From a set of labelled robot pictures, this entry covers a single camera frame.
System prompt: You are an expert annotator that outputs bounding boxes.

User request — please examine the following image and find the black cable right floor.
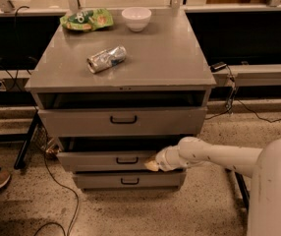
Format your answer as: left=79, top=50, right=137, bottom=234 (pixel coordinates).
left=204, top=66, right=281, bottom=124

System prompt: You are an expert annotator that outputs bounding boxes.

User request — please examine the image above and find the black power adapter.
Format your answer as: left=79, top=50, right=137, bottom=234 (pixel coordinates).
left=210, top=62, right=227, bottom=73

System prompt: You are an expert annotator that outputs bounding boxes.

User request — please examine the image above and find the grey top drawer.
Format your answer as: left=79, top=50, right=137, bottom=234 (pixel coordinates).
left=39, top=107, right=206, bottom=137

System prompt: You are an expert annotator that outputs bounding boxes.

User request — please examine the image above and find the crushed silver can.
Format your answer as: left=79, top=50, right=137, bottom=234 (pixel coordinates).
left=87, top=45, right=127, bottom=74

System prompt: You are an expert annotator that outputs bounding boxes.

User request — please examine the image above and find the black floor cable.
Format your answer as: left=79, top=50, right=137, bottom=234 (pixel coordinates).
left=31, top=128, right=81, bottom=236

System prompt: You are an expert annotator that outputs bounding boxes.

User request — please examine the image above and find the white bowl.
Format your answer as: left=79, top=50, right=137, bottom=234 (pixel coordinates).
left=121, top=7, right=152, bottom=32

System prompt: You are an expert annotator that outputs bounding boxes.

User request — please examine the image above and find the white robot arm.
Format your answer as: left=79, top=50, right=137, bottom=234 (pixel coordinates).
left=144, top=137, right=281, bottom=236

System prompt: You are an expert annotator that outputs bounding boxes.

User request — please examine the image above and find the grey bottom drawer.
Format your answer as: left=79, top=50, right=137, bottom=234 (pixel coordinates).
left=73, top=170, right=186, bottom=190

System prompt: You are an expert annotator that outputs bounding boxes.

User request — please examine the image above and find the black metal stand leg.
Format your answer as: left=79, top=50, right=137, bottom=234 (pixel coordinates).
left=226, top=169, right=250, bottom=209

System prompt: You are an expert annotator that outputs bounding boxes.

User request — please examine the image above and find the black table leg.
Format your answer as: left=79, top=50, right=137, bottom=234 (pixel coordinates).
left=14, top=113, right=39, bottom=170

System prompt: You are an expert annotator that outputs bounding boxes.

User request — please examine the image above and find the green chip bag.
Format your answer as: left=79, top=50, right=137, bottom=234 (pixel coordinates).
left=60, top=8, right=114, bottom=31

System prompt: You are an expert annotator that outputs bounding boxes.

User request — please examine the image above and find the grey drawer cabinet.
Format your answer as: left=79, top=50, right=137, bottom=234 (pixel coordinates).
left=25, top=7, right=217, bottom=193

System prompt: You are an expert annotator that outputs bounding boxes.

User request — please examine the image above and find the grey drawer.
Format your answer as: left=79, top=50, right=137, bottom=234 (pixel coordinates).
left=73, top=170, right=186, bottom=190
left=39, top=107, right=206, bottom=137
left=55, top=135, right=194, bottom=173

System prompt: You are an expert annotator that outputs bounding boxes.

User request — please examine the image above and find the brown shoe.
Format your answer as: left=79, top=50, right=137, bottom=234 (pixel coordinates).
left=0, top=170, right=11, bottom=189

